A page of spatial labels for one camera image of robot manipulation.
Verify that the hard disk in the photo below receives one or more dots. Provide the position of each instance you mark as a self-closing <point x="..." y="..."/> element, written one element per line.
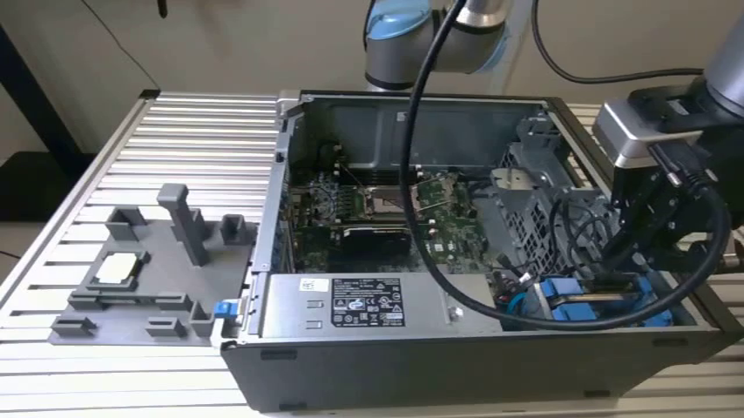
<point x="561" y="296"/>

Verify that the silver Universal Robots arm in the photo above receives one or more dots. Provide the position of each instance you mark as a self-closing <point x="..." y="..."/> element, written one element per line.
<point x="400" y="56"/>

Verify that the grey metal disk bay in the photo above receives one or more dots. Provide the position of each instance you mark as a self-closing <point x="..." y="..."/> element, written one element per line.
<point x="511" y="204"/>

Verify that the green motherboard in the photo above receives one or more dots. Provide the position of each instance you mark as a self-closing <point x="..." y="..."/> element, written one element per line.
<point x="459" y="235"/>

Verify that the CPU socket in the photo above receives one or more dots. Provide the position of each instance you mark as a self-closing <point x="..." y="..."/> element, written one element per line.
<point x="380" y="202"/>

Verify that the black graphics card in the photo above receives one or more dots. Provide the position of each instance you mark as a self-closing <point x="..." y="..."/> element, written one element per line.
<point x="374" y="241"/>

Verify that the black open PC case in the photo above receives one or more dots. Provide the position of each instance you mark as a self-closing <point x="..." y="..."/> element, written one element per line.
<point x="464" y="374"/>

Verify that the thin metal locking lever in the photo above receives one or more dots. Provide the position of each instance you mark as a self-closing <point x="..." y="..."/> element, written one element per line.
<point x="351" y="176"/>

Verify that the silver power supply unit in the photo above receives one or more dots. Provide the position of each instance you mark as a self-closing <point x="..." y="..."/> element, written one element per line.
<point x="289" y="305"/>

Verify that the blue case latch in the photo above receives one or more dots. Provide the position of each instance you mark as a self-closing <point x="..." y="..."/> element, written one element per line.
<point x="223" y="309"/>

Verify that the grey parts rack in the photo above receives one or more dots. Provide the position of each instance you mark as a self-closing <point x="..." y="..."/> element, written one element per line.
<point x="163" y="283"/>

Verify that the black table corner cap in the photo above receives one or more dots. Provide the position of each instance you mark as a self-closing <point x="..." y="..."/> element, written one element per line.
<point x="149" y="93"/>

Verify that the silver CPU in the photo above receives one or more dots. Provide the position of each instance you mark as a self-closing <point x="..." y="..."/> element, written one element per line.
<point x="117" y="267"/>

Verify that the small black hanging object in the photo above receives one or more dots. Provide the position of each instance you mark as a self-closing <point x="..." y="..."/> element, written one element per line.
<point x="161" y="8"/>

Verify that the black furniture stand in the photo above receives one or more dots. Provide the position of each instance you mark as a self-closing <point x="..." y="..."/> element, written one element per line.
<point x="34" y="183"/>

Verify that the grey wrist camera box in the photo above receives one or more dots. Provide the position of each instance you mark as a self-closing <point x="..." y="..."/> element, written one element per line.
<point x="627" y="130"/>

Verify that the silver metal bracket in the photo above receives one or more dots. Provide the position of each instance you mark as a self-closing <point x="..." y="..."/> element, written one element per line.
<point x="517" y="178"/>

